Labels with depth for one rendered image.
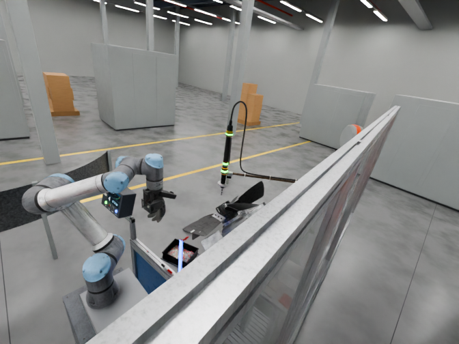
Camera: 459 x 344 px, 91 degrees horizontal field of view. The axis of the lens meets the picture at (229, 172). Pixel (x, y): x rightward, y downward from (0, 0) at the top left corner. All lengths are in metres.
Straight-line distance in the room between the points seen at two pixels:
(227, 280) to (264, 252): 0.04
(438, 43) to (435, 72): 1.07
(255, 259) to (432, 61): 13.10
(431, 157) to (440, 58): 7.26
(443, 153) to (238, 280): 6.38
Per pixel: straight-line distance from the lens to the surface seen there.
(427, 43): 13.34
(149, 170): 1.02
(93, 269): 1.28
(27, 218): 2.95
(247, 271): 0.17
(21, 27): 5.18
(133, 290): 1.44
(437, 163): 6.53
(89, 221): 1.32
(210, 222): 1.58
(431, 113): 6.42
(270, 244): 0.20
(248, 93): 9.64
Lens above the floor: 2.18
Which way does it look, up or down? 25 degrees down
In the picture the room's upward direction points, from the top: 8 degrees clockwise
